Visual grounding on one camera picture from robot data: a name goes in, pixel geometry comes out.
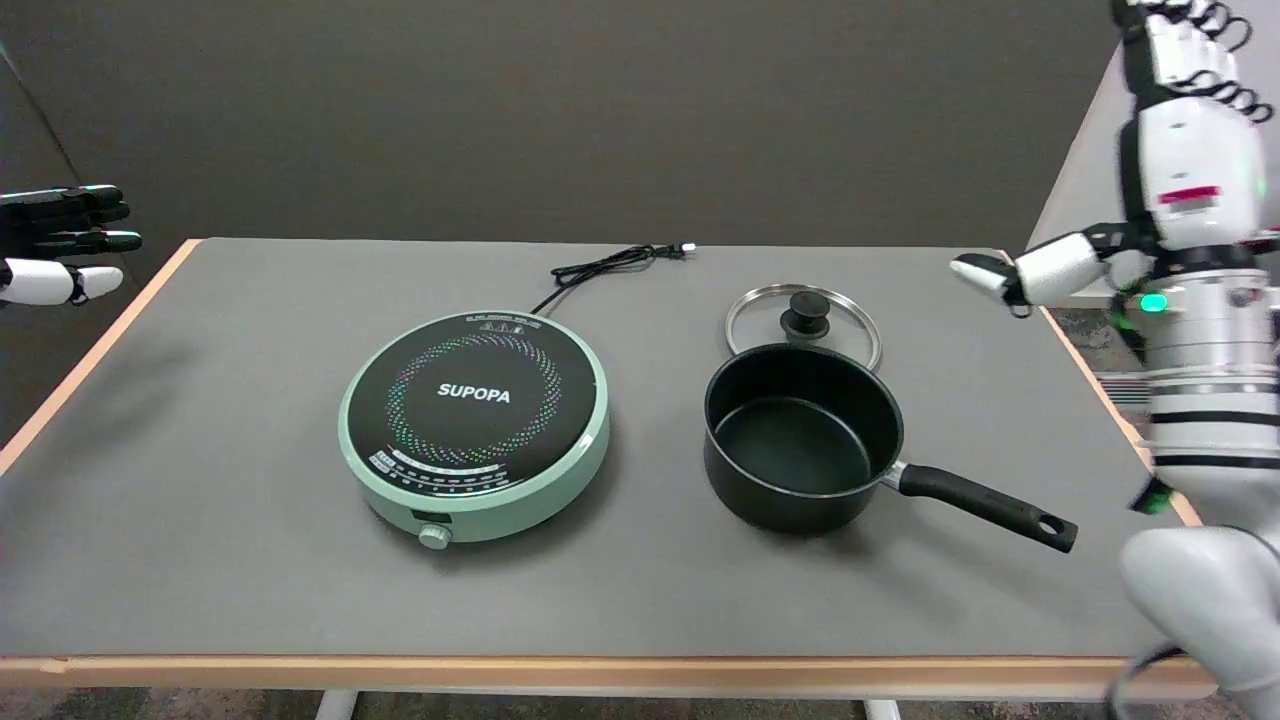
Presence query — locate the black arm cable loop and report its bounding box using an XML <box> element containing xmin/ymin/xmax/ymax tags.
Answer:
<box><xmin>1105</xmin><ymin>645</ymin><xmax>1189</xmax><ymax>716</ymax></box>

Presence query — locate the floor air vent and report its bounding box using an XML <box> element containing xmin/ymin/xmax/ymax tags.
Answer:
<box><xmin>1095</xmin><ymin>374</ymin><xmax>1153</xmax><ymax>407</ymax></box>

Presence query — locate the grey table mat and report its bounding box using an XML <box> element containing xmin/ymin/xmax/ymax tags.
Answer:
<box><xmin>0</xmin><ymin>238</ymin><xmax>1201</xmax><ymax>659</ymax></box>

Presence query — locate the glass lid with black knob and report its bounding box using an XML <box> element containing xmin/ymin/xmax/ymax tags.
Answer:
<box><xmin>724</xmin><ymin>284</ymin><xmax>883</xmax><ymax>373</ymax></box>

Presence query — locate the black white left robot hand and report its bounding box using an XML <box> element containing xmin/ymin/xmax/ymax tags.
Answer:
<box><xmin>0</xmin><ymin>185</ymin><xmax>143</xmax><ymax>308</ymax></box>

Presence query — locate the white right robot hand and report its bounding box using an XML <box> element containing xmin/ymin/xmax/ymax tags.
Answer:
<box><xmin>950</xmin><ymin>0</ymin><xmax>1280</xmax><ymax>306</ymax></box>

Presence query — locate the black pot with handle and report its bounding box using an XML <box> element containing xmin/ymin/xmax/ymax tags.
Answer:
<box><xmin>703</xmin><ymin>343</ymin><xmax>1079</xmax><ymax>554</ymax></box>

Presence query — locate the wooden edged table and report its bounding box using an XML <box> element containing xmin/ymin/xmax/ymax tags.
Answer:
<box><xmin>0</xmin><ymin>238</ymin><xmax>1221</xmax><ymax>701</ymax></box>

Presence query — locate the green round induction cooker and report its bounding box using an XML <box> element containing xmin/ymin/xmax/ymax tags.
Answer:
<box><xmin>338</xmin><ymin>310</ymin><xmax>611</xmax><ymax>551</ymax></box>

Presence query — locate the black power cord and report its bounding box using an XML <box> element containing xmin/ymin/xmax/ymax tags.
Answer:
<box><xmin>530</xmin><ymin>243</ymin><xmax>698</xmax><ymax>316</ymax></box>

